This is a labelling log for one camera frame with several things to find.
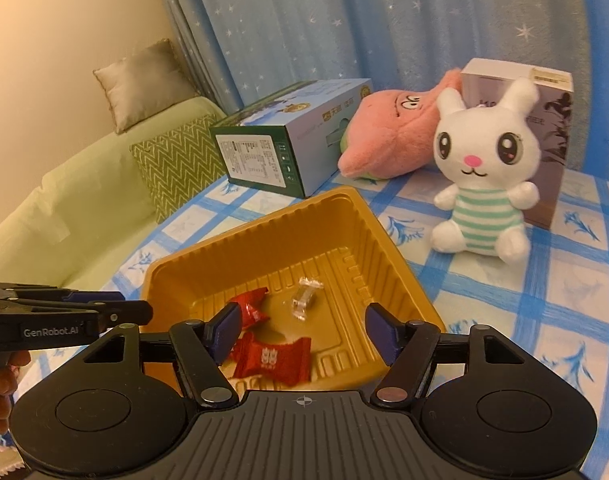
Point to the pink plush toy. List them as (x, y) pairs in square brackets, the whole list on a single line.
[(384, 130)]

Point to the yellow plastic tray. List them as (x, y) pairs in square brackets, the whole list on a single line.
[(334, 230)]

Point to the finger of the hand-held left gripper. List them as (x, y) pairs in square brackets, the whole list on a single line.
[(129, 312), (94, 296)]

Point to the green zigzag pillow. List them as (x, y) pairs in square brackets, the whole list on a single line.
[(179, 165)]

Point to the grey cardboard box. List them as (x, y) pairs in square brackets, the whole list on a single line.
[(552, 125)]

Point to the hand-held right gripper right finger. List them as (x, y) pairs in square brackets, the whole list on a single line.
[(383, 332)]

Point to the green printed cardboard box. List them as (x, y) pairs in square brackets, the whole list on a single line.
[(254, 160)]

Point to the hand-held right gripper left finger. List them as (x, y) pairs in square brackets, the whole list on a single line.
[(227, 330)]

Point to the clear beige candy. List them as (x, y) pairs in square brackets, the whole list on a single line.
[(304, 297)]

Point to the red twisted candy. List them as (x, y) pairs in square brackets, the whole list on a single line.
[(252, 307)]

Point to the person's left hand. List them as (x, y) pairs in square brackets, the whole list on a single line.
[(7, 380)]

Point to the white rabbit plush toy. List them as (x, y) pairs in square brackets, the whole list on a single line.
[(484, 160)]

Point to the blue checked tablecloth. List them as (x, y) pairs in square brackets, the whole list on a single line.
[(534, 285)]

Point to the green covered sofa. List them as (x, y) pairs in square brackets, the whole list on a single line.
[(84, 210)]

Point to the blue star curtain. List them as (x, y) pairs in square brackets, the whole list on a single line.
[(334, 20)]

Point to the red candy with gold print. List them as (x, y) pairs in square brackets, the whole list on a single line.
[(269, 357)]

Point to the beige satin pillow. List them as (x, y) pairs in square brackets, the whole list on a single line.
[(139, 80)]

